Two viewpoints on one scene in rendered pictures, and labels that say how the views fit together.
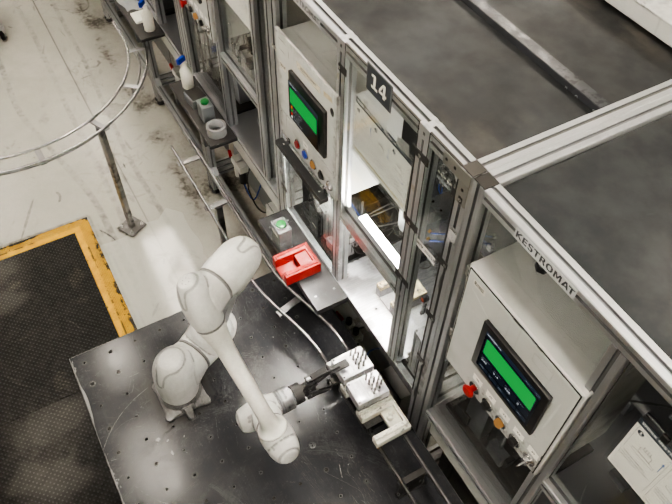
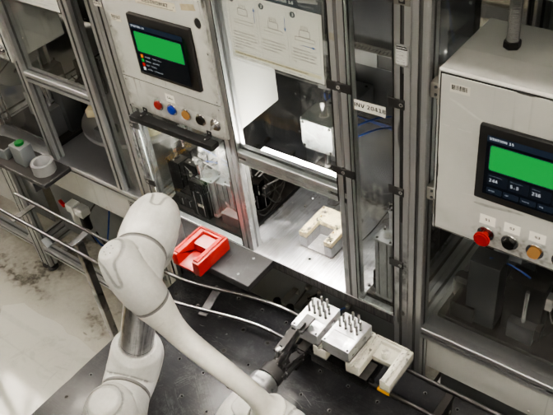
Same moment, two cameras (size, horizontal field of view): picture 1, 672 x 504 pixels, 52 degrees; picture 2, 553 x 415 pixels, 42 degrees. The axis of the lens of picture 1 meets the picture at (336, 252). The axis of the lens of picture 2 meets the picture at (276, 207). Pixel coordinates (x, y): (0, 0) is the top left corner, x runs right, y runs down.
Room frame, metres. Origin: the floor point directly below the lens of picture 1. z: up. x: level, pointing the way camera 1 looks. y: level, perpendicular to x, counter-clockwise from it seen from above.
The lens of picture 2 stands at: (-0.10, 0.43, 2.61)
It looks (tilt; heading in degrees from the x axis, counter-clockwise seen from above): 40 degrees down; 343
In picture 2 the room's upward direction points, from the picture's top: 8 degrees counter-clockwise
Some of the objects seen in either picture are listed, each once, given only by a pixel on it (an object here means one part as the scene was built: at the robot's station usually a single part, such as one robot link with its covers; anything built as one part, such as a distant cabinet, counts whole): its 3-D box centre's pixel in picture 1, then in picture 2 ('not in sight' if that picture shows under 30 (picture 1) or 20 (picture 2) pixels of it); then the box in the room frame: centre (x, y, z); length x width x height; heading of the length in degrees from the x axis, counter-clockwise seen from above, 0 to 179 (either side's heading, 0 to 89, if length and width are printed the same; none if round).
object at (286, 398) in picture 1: (285, 399); (261, 385); (1.12, 0.17, 0.90); 0.09 x 0.06 x 0.09; 30
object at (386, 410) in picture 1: (367, 398); (348, 350); (1.16, -0.13, 0.84); 0.36 x 0.14 x 0.10; 31
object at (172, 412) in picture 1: (182, 394); not in sight; (1.22, 0.58, 0.71); 0.22 x 0.18 x 0.06; 31
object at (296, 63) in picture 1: (335, 105); (188, 40); (1.89, 0.01, 1.60); 0.42 x 0.29 x 0.46; 31
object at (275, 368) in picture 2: (303, 390); (276, 367); (1.16, 0.10, 0.90); 0.09 x 0.07 x 0.08; 121
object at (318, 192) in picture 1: (301, 167); (172, 127); (1.82, 0.13, 1.37); 0.36 x 0.04 x 0.04; 31
